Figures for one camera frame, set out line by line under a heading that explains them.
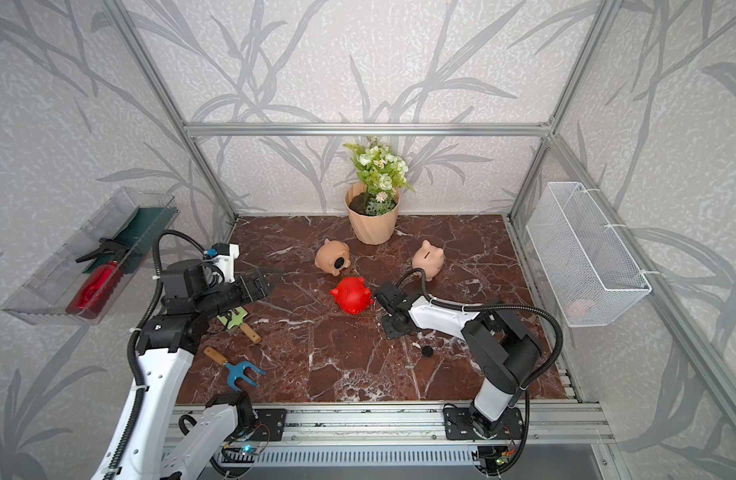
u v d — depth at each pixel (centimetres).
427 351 85
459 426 73
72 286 63
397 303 70
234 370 82
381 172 94
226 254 64
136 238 72
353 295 89
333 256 99
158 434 42
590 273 61
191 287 53
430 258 96
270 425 73
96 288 58
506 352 46
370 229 102
